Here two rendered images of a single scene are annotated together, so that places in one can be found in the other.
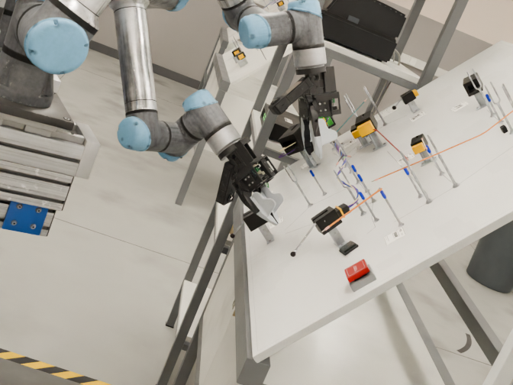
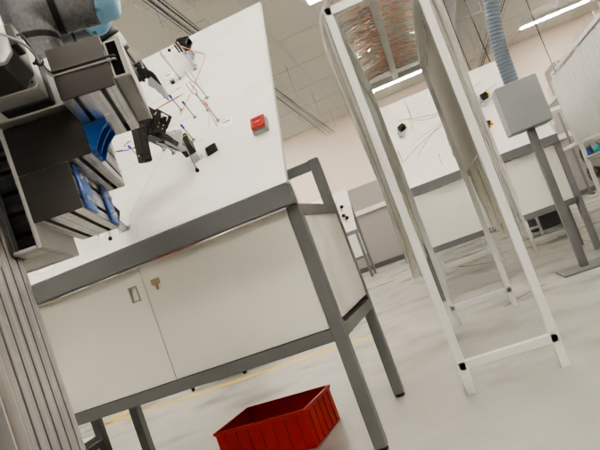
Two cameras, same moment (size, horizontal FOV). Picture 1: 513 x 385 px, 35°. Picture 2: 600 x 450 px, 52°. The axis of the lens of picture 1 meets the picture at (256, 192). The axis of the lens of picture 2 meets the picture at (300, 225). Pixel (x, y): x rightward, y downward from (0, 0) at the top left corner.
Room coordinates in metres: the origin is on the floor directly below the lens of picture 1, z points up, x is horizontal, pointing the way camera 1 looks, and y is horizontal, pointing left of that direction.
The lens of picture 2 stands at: (0.84, 1.60, 0.62)
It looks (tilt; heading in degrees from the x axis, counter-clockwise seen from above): 4 degrees up; 293
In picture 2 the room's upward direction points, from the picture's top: 20 degrees counter-clockwise
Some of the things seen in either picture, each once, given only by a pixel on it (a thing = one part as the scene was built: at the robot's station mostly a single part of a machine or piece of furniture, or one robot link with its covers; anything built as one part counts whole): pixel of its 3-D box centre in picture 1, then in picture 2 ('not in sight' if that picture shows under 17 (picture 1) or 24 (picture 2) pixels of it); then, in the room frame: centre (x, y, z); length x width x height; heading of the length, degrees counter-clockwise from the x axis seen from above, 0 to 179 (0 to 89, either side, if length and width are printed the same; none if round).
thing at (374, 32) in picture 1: (354, 20); not in sight; (2.99, -0.09, 1.56); 0.30 x 0.23 x 0.19; 100
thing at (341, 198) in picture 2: not in sight; (329, 242); (4.80, -8.88, 0.83); 1.18 x 0.72 x 1.65; 11
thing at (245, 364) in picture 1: (246, 268); (131, 257); (2.14, -0.06, 0.83); 1.18 x 0.06 x 0.06; 8
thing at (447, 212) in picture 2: not in sight; (474, 172); (1.39, -3.41, 0.83); 1.18 x 0.72 x 1.65; 11
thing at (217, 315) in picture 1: (224, 300); (90, 346); (2.42, -0.04, 0.60); 0.55 x 0.02 x 0.39; 8
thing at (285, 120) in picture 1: (303, 134); not in sight; (3.03, -0.08, 1.09); 0.35 x 0.33 x 0.07; 8
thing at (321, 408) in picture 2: not in sight; (279, 426); (2.08, -0.47, 0.07); 0.39 x 0.29 x 0.14; 1
